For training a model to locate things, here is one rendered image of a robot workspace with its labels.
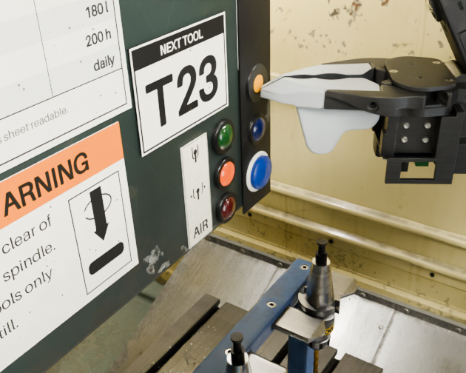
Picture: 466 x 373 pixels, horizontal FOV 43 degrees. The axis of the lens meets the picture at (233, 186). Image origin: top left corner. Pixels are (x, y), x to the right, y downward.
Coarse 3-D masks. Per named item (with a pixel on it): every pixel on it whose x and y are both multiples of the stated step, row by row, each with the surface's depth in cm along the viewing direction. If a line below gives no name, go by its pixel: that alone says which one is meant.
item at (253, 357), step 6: (252, 354) 81; (252, 360) 80; (258, 360) 80; (264, 360) 80; (252, 366) 79; (258, 366) 79; (264, 366) 79; (270, 366) 79; (276, 366) 79; (282, 366) 79; (252, 372) 78; (258, 372) 78; (264, 372) 78; (270, 372) 78; (276, 372) 78; (282, 372) 78
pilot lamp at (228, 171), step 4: (228, 164) 46; (232, 164) 47; (224, 168) 46; (228, 168) 46; (232, 168) 47; (224, 172) 46; (228, 172) 46; (232, 172) 47; (220, 176) 46; (224, 176) 46; (228, 176) 46; (232, 176) 47; (220, 180) 46; (224, 180) 46; (228, 180) 46; (224, 184) 47
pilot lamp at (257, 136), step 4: (260, 120) 49; (256, 124) 48; (260, 124) 49; (264, 124) 49; (256, 128) 48; (260, 128) 49; (264, 128) 49; (256, 132) 48; (260, 132) 49; (256, 136) 49; (260, 136) 49; (256, 140) 49
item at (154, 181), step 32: (128, 0) 33; (160, 0) 36; (192, 0) 38; (224, 0) 41; (128, 32) 34; (160, 32) 36; (128, 64) 35; (96, 128) 34; (128, 128) 36; (192, 128) 42; (32, 160) 31; (128, 160) 37; (160, 160) 40; (160, 192) 41; (224, 192) 48; (160, 224) 42; (160, 256) 43; (128, 288) 40; (96, 320) 38; (32, 352) 34; (64, 352) 37
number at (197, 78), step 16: (208, 48) 41; (176, 64) 38; (192, 64) 40; (208, 64) 41; (176, 80) 39; (192, 80) 40; (208, 80) 42; (176, 96) 39; (192, 96) 41; (208, 96) 42; (176, 112) 40; (192, 112) 41
